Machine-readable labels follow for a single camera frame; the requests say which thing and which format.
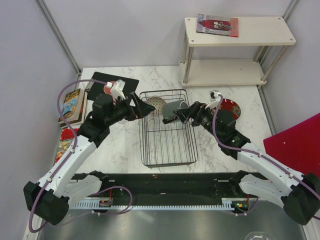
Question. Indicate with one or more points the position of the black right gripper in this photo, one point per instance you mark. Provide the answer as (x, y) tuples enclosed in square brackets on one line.
[(195, 111)]

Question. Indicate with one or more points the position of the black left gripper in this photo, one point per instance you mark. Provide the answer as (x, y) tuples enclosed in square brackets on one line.
[(142, 108)]

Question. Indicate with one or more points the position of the patterned beige bowl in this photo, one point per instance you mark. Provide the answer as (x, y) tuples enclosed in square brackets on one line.
[(158, 103)]

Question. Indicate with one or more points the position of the grey ceramic mug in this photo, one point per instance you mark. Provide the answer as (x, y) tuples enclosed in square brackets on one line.
[(168, 111)]

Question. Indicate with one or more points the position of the black wire dish rack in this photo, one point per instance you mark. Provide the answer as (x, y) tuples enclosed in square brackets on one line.
[(166, 145)]

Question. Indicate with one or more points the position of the red floral plate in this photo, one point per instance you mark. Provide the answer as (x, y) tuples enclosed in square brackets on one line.
[(231, 106)]

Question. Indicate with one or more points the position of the pink plastic cup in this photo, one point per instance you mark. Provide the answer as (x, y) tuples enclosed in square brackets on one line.
[(107, 90)]

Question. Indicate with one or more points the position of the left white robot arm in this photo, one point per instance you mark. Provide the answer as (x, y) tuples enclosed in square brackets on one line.
[(53, 194)]

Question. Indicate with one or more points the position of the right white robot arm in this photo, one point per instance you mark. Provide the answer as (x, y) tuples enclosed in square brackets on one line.
[(296, 193)]

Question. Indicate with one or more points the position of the black clipboard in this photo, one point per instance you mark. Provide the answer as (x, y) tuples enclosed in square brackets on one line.
[(96, 89)]

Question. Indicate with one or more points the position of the colourful paperback book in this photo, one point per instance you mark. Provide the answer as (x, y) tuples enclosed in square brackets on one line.
[(74, 107)]

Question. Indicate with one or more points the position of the red cover book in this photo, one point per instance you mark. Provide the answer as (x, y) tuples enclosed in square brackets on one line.
[(66, 139)]

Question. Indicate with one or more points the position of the red illustrated booklet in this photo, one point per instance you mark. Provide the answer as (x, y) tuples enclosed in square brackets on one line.
[(217, 25)]

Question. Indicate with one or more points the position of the white two-tier shelf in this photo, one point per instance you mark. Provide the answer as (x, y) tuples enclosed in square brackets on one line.
[(246, 60)]

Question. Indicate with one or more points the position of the red folder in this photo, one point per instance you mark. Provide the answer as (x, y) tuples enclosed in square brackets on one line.
[(297, 147)]

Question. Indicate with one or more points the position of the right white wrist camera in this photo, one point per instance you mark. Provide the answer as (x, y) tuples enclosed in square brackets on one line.
[(215, 98)]

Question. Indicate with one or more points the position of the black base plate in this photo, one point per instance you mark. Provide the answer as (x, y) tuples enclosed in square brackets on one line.
[(169, 189)]

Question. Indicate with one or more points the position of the white cable duct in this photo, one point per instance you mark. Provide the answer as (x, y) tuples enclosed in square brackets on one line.
[(96, 204)]

